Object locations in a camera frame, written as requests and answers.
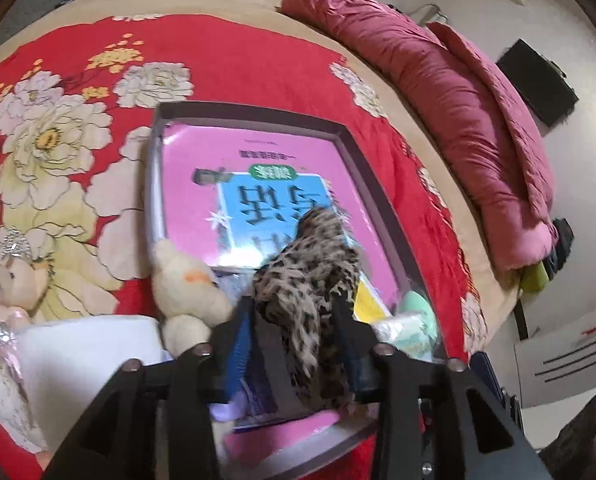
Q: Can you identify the dark rectangular tray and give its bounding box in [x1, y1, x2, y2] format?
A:
[145, 101, 451, 480]

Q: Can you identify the plush bear with tiara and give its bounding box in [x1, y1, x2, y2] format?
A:
[0, 227, 54, 456]

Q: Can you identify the leopard print scarf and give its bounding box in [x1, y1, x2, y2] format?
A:
[252, 205, 363, 411]

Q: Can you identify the dark clothes bundle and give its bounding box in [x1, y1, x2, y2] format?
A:
[545, 217, 576, 276]

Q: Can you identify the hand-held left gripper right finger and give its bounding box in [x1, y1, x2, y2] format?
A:
[330, 290, 553, 480]

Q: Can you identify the small printed tissue packet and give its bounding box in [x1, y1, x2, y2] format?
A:
[373, 315, 441, 363]

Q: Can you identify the white cabinet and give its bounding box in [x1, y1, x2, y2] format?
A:
[512, 300, 596, 411]

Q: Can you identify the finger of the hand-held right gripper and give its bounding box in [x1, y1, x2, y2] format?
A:
[470, 352, 523, 436]

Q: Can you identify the pink quilt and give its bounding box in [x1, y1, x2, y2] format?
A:
[280, 0, 561, 273]

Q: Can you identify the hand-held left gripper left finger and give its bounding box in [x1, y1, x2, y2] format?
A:
[40, 297, 253, 480]

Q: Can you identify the pink and blue book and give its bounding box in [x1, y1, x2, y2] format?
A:
[160, 122, 403, 461]

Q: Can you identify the white cloth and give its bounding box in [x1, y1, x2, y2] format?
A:
[15, 315, 166, 461]

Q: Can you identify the cream plush bear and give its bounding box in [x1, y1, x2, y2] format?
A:
[150, 237, 236, 356]

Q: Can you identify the black wall television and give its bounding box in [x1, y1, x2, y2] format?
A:
[495, 37, 578, 128]

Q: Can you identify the yellow packet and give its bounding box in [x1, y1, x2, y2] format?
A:
[353, 285, 393, 321]

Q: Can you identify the green cloth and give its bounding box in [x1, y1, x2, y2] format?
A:
[520, 262, 548, 293]

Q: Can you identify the dark cushion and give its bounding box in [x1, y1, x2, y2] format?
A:
[538, 395, 596, 466]

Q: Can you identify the red floral blanket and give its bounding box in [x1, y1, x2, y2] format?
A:
[0, 12, 488, 480]

